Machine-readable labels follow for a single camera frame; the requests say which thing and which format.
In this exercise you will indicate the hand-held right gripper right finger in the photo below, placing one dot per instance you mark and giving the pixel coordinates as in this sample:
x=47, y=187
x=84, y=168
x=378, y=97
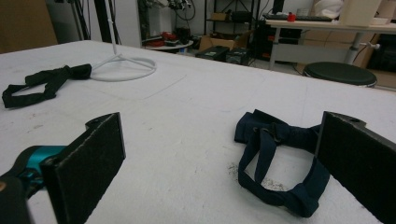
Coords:
x=358, y=158

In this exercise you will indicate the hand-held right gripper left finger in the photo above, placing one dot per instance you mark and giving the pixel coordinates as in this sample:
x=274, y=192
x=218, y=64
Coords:
x=87, y=161

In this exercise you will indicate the navy blue bow tie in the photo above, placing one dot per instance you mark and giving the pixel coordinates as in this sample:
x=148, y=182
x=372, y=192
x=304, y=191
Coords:
x=280, y=132

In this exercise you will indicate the black bow tie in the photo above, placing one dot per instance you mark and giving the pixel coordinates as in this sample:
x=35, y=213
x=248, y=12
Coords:
x=53, y=79

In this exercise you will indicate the round black stool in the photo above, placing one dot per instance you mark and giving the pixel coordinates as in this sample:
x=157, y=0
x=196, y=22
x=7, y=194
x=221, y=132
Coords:
x=339, y=72

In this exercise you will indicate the round white side table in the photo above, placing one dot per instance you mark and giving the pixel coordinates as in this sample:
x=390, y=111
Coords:
x=169, y=47

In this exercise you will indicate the beige box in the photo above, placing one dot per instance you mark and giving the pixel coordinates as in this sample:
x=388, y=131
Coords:
x=358, y=12

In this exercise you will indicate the black keyboard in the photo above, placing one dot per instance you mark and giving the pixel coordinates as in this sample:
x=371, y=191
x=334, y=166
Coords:
x=308, y=18

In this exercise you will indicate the black computer tower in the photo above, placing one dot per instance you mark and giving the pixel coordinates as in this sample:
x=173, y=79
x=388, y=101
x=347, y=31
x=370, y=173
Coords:
x=264, y=42

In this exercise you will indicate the red tools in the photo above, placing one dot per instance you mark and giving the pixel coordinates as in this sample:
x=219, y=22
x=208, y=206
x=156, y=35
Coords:
x=168, y=35

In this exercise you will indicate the brown board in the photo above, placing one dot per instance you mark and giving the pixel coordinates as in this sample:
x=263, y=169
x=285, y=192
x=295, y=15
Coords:
x=25, y=25

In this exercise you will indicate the white bag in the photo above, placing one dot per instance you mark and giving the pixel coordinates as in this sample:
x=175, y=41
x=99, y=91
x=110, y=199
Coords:
x=328, y=7

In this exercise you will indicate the small red object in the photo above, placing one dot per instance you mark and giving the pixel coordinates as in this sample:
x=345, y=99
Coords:
x=291, y=17

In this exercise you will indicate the black equipment case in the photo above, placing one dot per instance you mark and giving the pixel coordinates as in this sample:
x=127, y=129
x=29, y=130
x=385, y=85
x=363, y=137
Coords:
x=238, y=56
x=213, y=53

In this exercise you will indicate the open cardboard box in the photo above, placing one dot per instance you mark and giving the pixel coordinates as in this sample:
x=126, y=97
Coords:
x=218, y=42

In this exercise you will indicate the black metal shelf rack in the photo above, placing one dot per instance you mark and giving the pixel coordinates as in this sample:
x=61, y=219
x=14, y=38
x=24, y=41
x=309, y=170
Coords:
x=239, y=16

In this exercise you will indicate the wooden desk with white frame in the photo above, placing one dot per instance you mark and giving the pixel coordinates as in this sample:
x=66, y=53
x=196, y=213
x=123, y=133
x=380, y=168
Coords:
x=311, y=25

